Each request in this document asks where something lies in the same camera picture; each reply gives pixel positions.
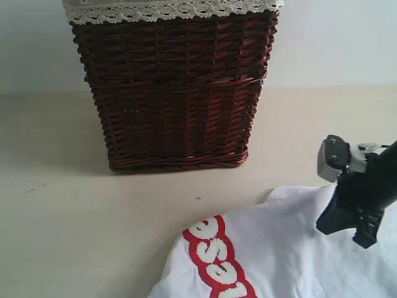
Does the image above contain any white t-shirt red lettering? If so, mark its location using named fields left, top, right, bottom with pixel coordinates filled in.
left=150, top=186, right=396, bottom=297

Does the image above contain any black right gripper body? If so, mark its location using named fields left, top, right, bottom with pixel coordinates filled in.
left=336, top=143, right=388, bottom=216

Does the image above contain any dark red wicker basket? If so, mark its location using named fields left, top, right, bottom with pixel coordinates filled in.
left=72, top=11, right=279, bottom=172

